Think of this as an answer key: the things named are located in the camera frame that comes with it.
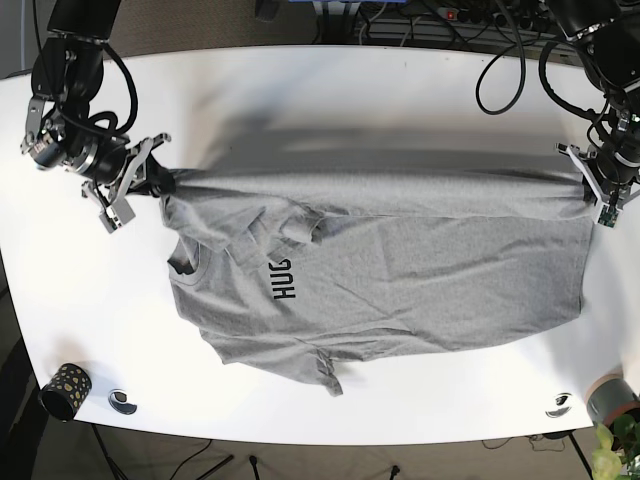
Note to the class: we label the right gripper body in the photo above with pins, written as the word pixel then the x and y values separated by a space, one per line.
pixel 129 179

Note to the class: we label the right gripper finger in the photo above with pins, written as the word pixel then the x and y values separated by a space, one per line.
pixel 159 181

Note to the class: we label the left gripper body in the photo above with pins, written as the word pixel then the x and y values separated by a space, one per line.
pixel 608 179

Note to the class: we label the light grey printed T-shirt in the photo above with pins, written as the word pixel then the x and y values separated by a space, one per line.
pixel 293 274

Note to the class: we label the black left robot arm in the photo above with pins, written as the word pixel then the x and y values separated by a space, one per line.
pixel 605 37

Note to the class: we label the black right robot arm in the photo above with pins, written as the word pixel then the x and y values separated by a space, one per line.
pixel 61 131

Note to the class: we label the grey plant pot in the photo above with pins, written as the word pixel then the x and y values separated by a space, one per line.
pixel 611 397

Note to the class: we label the right silver table grommet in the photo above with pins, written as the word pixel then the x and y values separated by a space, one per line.
pixel 560 405

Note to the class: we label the silver table grommet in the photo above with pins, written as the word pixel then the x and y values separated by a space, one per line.
pixel 119 401
pixel 560 405

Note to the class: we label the left silver table grommet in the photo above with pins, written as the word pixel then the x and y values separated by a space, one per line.
pixel 119 401

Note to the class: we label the black dotted cup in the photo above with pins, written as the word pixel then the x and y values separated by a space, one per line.
pixel 64 394

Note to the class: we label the green potted plant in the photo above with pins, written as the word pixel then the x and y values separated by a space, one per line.
pixel 617 456

